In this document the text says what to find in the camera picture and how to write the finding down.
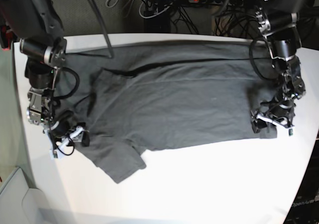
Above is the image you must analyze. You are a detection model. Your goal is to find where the dark grey t-shirt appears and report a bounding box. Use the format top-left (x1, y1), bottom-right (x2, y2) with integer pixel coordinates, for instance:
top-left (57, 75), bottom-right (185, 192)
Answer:
top-left (61, 41), bottom-right (277, 183)

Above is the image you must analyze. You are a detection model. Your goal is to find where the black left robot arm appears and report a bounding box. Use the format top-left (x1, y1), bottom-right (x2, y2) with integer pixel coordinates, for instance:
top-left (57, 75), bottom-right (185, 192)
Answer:
top-left (249, 0), bottom-right (308, 135)

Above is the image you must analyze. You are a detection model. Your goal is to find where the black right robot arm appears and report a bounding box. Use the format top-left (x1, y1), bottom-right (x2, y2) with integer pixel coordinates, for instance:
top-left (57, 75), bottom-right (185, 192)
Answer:
top-left (0, 0), bottom-right (90, 151)

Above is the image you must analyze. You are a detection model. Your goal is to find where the red clamp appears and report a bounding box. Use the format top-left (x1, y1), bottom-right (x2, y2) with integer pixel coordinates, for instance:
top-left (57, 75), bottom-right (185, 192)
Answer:
top-left (0, 25), bottom-right (13, 50)

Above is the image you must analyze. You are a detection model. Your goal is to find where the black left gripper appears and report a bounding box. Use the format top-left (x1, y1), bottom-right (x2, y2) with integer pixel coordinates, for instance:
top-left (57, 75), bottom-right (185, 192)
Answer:
top-left (251, 99), bottom-right (296, 133)

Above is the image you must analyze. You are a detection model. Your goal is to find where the black power strip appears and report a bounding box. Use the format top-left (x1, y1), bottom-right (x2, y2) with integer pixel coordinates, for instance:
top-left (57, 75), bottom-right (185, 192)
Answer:
top-left (188, 0), bottom-right (244, 7)

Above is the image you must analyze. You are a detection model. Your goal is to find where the grey tray corner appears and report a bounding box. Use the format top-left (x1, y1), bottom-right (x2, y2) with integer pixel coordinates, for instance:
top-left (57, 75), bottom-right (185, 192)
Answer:
top-left (0, 168), bottom-right (55, 224)

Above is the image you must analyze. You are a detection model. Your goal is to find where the white cable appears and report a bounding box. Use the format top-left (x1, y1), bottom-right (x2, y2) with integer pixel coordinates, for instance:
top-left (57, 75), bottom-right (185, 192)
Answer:
top-left (138, 0), bottom-right (172, 18)

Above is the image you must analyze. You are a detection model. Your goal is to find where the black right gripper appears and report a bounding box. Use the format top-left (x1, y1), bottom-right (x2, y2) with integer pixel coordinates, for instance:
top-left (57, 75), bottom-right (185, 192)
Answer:
top-left (49, 112), bottom-right (90, 147)

